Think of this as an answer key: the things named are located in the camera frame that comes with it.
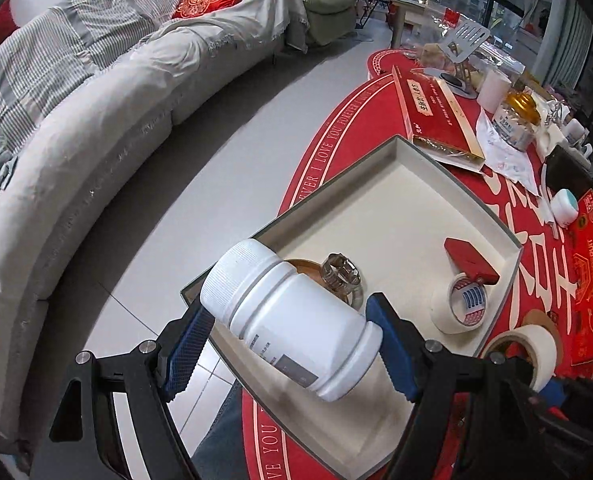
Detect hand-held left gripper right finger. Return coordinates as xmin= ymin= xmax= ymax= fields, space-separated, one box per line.
xmin=365 ymin=292 xmax=552 ymax=480

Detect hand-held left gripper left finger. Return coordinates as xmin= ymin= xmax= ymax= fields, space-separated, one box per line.
xmin=49 ymin=305 xmax=217 ymax=480

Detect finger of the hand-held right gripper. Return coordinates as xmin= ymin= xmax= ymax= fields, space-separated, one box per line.
xmin=541 ymin=377 xmax=574 ymax=408

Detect plain white tape roll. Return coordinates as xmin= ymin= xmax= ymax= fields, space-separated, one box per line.
xmin=485 ymin=324 xmax=560 ymax=394

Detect blue-print white tape roll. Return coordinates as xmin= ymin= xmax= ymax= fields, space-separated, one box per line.
xmin=429 ymin=273 xmax=488 ymax=335

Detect metal hose clamp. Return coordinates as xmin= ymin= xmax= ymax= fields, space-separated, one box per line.
xmin=319 ymin=253 xmax=361 ymax=294

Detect large white plastic bottle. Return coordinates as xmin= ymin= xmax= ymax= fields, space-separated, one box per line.
xmin=199 ymin=238 xmax=383 ymax=402

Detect small red box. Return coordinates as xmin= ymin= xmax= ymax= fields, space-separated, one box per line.
xmin=443 ymin=237 xmax=501 ymax=286

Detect large brown cork ring dish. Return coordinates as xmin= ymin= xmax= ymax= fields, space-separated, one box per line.
xmin=280 ymin=258 xmax=363 ymax=312

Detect grey shallow cardboard box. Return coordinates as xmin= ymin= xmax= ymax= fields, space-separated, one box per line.
xmin=180 ymin=135 xmax=523 ymax=480

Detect white jar teal lid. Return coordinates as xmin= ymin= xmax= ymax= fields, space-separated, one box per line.
xmin=548 ymin=188 xmax=582 ymax=226

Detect round red table mat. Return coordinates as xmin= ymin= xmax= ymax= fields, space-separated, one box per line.
xmin=240 ymin=48 xmax=593 ymax=480

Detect crumpled white paper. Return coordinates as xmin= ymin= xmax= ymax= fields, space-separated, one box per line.
xmin=475 ymin=109 xmax=540 ymax=196

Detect black pouch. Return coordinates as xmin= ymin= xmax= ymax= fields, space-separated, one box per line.
xmin=543 ymin=144 xmax=593 ymax=201

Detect long red gift box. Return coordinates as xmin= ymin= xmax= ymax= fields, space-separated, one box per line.
xmin=391 ymin=65 xmax=486 ymax=171

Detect grey covered sofa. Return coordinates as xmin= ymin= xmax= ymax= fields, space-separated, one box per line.
xmin=0 ymin=0 xmax=311 ymax=461

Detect glass jar gold lid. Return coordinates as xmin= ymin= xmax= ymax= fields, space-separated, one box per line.
xmin=491 ymin=90 xmax=542 ymax=151

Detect white paper cup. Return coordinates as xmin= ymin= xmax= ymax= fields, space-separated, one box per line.
xmin=477 ymin=67 xmax=512 ymax=111

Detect silver phone stand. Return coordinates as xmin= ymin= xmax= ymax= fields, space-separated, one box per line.
xmin=438 ymin=22 xmax=492 ymax=96

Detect white side table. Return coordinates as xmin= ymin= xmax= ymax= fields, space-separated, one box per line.
xmin=390 ymin=0 xmax=458 ymax=52

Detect green recliner armchair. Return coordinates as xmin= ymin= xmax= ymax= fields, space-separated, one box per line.
xmin=210 ymin=0 xmax=358 ymax=47

